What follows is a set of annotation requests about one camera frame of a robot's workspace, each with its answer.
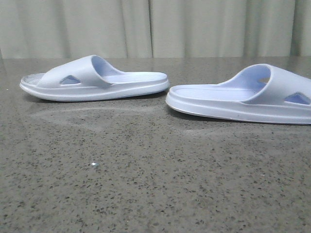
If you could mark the light blue slipper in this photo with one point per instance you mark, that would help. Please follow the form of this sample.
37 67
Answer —
258 93
92 78

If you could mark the grey-green curtain backdrop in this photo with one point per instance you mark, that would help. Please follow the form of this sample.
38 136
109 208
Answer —
154 28

